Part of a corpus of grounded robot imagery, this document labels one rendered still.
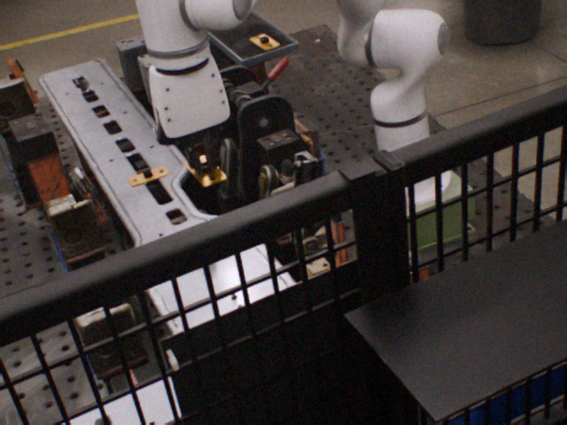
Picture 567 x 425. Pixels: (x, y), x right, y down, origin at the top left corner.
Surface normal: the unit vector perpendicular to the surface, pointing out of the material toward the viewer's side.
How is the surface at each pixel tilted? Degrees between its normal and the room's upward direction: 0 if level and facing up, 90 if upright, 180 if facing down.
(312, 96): 0
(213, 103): 93
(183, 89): 91
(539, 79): 0
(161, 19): 91
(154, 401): 0
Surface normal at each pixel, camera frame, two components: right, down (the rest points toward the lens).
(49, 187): 0.43, 0.47
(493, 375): -0.13, -0.82
